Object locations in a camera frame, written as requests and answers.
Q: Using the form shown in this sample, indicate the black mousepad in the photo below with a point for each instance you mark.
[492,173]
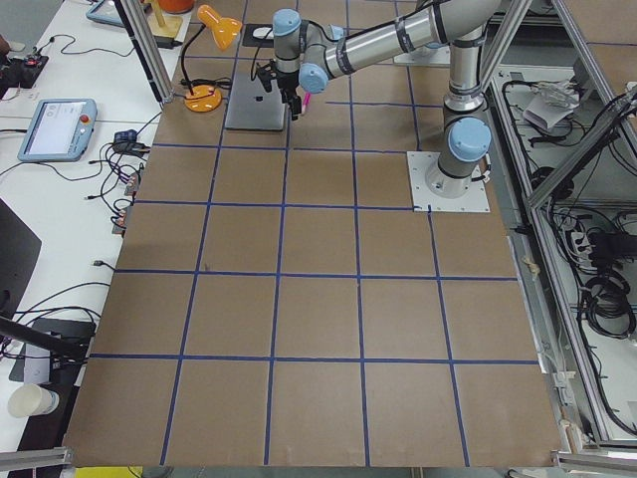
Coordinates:
[285,42]

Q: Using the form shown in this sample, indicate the wooden stand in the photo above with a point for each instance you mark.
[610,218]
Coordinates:
[162,24]

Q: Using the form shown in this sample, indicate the black power adapter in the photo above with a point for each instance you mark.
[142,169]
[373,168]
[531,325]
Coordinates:
[168,43]

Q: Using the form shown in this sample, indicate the blue teach pendant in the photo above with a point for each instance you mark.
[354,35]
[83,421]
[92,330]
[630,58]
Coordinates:
[60,130]
[104,12]

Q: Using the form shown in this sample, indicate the white computer mouse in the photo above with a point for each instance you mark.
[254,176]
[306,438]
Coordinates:
[263,33]

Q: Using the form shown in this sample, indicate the pink marker pen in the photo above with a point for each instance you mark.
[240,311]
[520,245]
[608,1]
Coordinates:
[306,101]

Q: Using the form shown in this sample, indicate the orange desk lamp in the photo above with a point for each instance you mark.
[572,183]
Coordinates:
[204,87]

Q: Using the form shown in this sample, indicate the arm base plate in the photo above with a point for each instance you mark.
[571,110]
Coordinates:
[425,57]
[433,191]

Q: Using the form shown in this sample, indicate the aluminium frame post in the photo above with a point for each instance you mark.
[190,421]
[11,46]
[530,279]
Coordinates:
[136,26]

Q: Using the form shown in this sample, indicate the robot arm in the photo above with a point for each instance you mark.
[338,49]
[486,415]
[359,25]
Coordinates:
[307,55]

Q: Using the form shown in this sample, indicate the silver laptop notebook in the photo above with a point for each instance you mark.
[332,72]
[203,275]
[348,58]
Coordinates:
[251,108]

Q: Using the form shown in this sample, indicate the orange cylindrical container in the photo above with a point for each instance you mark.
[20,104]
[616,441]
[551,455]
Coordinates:
[176,7]

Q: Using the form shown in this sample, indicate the white paper cup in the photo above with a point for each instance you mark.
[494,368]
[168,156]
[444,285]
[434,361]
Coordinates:
[32,400]

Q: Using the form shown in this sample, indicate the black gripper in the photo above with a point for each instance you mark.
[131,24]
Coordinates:
[288,84]

